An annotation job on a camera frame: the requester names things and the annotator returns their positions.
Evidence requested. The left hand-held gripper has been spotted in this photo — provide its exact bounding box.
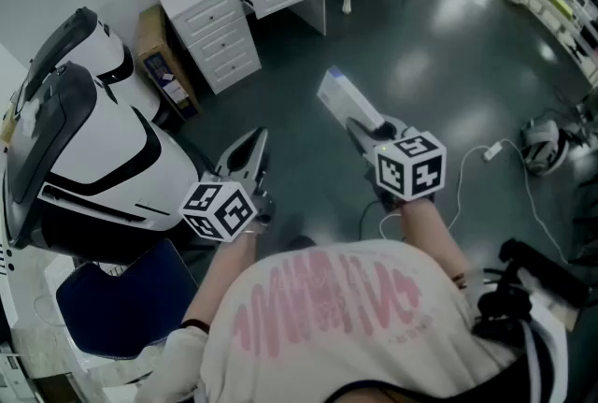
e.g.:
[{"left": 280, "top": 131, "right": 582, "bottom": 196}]
[{"left": 179, "top": 127, "right": 278, "bottom": 244}]

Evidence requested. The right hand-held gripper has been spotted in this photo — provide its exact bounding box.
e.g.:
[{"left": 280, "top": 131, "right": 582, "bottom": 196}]
[{"left": 345, "top": 113, "right": 448, "bottom": 210}]

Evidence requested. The white rectangular box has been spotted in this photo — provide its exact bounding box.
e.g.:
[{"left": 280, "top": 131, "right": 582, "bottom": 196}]
[{"left": 316, "top": 65, "right": 387, "bottom": 134}]

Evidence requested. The person's right forearm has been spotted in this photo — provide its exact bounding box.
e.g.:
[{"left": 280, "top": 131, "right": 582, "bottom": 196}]
[{"left": 400, "top": 197, "right": 471, "bottom": 285}]

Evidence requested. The brown cardboard box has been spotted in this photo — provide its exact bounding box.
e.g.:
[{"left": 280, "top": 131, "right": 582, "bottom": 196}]
[{"left": 135, "top": 4, "right": 203, "bottom": 122}]

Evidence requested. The white grey floor device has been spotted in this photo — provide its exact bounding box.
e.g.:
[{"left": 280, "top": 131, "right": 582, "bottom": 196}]
[{"left": 520, "top": 118, "right": 572, "bottom": 178}]

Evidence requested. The person's cream printed shirt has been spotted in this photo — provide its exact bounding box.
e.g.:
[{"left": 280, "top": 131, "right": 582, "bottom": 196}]
[{"left": 135, "top": 239, "right": 569, "bottom": 403}]

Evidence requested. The black chest-mounted device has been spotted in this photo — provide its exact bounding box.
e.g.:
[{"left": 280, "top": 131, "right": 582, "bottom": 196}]
[{"left": 476, "top": 237, "right": 590, "bottom": 338}]

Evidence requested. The white power cable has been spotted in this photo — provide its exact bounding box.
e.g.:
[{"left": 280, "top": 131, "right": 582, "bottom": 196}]
[{"left": 447, "top": 137, "right": 569, "bottom": 265}]

